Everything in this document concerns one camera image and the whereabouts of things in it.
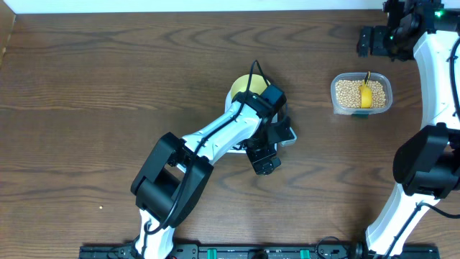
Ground yellow measuring cup scoop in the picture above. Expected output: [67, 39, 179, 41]
[359, 71, 373, 109]

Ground yellow bowl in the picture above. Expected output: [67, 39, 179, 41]
[230, 73, 271, 100]

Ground white digital kitchen scale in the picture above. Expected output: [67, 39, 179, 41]
[225, 91, 278, 154]

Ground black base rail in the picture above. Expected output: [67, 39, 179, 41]
[78, 242, 441, 259]

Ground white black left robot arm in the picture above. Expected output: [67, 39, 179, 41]
[131, 84, 293, 258]

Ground soybeans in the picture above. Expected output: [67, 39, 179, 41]
[335, 80, 387, 109]

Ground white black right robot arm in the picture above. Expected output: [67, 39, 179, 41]
[348, 0, 459, 258]

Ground clear plastic container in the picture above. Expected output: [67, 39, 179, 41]
[331, 72, 392, 115]

